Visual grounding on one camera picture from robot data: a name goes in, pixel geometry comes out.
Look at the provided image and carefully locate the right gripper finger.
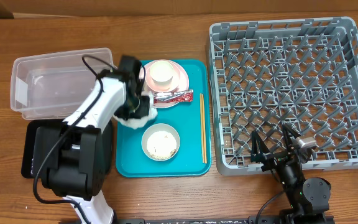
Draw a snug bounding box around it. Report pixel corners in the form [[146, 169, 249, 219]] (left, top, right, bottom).
[[251, 131, 270, 156], [282, 124, 300, 152]]

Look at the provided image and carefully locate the white napkin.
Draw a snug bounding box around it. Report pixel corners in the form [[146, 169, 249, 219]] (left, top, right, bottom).
[[112, 91, 158, 129]]

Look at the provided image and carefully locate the grey bowl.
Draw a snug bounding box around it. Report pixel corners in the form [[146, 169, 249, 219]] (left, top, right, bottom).
[[141, 123, 180, 161]]

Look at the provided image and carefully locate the white rice pile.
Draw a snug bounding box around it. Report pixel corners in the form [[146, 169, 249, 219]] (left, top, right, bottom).
[[146, 131, 178, 161]]

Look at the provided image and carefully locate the red snack wrapper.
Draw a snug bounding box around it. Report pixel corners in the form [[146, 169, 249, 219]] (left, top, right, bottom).
[[154, 90, 193, 103]]

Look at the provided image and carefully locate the wooden chopstick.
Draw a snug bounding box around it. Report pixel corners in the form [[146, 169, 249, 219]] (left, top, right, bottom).
[[200, 93, 206, 164], [200, 93, 207, 164]]

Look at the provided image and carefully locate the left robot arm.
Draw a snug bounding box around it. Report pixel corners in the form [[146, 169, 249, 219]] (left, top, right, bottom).
[[32, 63, 157, 223]]

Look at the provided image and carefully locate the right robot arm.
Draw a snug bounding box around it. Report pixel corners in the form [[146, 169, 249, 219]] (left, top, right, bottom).
[[249, 124, 334, 223]]

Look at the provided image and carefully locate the grey dishwasher rack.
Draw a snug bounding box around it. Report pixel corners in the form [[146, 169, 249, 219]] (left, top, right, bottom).
[[207, 17, 358, 175]]

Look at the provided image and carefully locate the pink bowl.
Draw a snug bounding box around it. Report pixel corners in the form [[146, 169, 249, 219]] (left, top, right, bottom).
[[145, 60, 180, 92]]

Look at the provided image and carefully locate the cream paper cup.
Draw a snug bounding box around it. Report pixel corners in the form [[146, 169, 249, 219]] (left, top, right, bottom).
[[150, 60, 174, 86]]

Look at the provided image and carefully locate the pink plate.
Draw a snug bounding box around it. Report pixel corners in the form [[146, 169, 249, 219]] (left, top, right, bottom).
[[139, 60, 189, 93]]

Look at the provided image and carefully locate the teal serving tray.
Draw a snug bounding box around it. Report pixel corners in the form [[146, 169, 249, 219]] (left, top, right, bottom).
[[116, 59, 212, 177]]

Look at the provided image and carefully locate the clear plastic bin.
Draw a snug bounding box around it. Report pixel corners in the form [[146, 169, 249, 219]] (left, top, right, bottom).
[[10, 48, 113, 120]]

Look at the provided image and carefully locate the black plastic tray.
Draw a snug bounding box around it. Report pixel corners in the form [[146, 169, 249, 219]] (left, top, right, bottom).
[[21, 119, 114, 179]]

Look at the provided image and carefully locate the cardboard box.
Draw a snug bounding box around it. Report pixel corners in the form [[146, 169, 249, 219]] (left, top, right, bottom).
[[0, 0, 358, 18]]

